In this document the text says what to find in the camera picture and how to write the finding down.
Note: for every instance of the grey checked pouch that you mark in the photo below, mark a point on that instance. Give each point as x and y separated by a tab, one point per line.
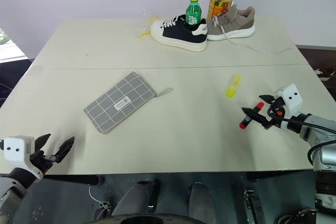
115	103

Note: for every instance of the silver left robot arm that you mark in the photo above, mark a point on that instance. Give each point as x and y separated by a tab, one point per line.
10	184

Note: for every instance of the dark grey rounded shape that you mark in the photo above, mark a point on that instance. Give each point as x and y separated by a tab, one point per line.
136	197
199	200

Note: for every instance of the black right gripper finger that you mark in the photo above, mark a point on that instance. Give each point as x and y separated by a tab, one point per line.
267	98
256	114

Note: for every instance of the red and black marker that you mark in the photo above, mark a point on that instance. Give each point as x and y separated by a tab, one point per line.
246	120

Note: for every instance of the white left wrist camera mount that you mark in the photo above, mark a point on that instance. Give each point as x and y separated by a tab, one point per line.
17	150

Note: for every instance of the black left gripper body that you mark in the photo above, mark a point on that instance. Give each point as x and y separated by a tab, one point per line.
39	159

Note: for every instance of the yellow highlighter pen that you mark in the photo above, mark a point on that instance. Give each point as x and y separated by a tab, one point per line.
233	87

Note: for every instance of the black table frame bar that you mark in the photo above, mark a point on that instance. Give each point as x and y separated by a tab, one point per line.
78	180

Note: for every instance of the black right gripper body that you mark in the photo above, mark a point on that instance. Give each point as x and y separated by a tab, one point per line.
275	119

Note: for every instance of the black and white sneaker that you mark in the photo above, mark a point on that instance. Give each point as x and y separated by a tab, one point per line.
181	35

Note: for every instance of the black shoe with white sole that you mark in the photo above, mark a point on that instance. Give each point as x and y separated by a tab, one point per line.
325	78

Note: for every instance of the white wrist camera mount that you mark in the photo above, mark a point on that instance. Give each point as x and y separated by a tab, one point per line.
291	98
17	150

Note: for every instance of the beige sneaker with white sole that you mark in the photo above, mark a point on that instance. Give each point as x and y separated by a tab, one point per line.
236	24

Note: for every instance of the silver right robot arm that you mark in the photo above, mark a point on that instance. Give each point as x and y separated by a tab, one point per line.
315	126

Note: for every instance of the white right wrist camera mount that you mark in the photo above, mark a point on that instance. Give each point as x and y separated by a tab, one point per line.
291	98

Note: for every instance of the green soda bottle yellow cap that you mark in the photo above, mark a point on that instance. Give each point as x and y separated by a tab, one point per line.
193	12

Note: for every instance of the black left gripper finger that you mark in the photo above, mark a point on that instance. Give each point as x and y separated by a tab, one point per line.
42	142
64	149

